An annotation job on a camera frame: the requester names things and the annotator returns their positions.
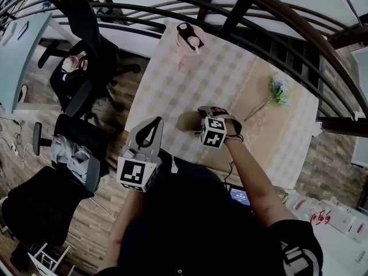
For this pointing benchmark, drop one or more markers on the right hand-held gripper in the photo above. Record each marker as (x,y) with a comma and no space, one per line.
(214,132)

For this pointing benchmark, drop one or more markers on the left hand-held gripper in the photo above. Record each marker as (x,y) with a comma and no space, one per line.
(135,172)

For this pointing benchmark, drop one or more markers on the brown round object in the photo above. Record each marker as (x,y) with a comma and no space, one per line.
(188,121)

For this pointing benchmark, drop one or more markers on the person's right forearm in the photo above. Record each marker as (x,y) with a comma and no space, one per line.
(256,183)

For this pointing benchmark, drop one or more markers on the person's left forearm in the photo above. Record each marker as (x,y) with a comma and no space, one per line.
(123,226)

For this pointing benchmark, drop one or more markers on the table with checkered cloth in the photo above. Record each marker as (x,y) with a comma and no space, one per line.
(178,96)

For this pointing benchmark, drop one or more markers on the small white flower bouquet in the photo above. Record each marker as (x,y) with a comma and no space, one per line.
(279,89)

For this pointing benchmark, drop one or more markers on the black chair with grey armrests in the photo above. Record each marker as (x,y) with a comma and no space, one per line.
(74,128)

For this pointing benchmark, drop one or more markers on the pink water bottle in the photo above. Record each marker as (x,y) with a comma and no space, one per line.
(188,50)

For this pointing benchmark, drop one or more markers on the grey garment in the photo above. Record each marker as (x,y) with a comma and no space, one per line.
(69,157)

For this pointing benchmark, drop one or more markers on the phone with blue screen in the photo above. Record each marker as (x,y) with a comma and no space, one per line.
(240,196)

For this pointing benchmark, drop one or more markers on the black high-back office chair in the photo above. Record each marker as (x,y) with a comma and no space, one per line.
(97,65)

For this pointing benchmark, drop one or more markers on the white plug adapter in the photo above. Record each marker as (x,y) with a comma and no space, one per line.
(317,129)

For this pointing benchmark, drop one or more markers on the person's dark clothing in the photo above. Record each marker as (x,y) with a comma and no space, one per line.
(195,226)

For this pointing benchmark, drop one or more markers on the pink white plush toy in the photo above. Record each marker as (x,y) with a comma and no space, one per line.
(73,63)

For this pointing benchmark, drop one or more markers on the clear water jug red cap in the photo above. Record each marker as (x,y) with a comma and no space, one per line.
(297,204)
(339,220)

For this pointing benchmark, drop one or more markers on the black padded chair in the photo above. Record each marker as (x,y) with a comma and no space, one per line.
(43,206)

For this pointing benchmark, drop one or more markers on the dark curved stair railing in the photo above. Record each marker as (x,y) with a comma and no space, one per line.
(287,10)

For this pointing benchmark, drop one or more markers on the white power strip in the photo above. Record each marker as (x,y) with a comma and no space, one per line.
(15,149)

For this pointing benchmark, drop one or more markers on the light blue desk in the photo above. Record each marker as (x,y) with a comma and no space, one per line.
(20,59)

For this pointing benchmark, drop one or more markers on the black framed tablet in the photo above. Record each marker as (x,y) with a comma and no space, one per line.
(23,30)

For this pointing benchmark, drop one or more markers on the white desk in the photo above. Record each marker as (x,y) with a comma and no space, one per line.
(342,254)

